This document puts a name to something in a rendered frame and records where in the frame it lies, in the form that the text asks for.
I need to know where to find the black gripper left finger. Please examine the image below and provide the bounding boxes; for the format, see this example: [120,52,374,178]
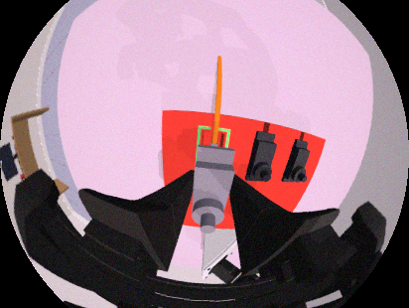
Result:
[77,170,194,273]

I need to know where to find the red flat platform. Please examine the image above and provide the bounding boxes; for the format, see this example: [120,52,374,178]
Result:
[161,110,326,212]

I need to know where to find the grey micro servo with orange cable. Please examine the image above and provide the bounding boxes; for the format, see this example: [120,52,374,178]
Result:
[192,57,235,233]

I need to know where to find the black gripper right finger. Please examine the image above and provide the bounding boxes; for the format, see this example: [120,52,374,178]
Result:
[229,174,341,277]

